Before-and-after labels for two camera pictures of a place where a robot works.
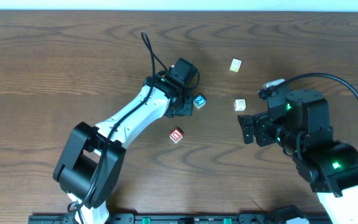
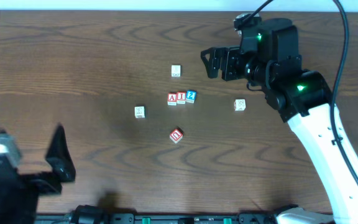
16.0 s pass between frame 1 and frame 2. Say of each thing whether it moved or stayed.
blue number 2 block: moved
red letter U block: stayed
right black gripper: moved
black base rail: stayed
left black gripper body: moved
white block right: stayed
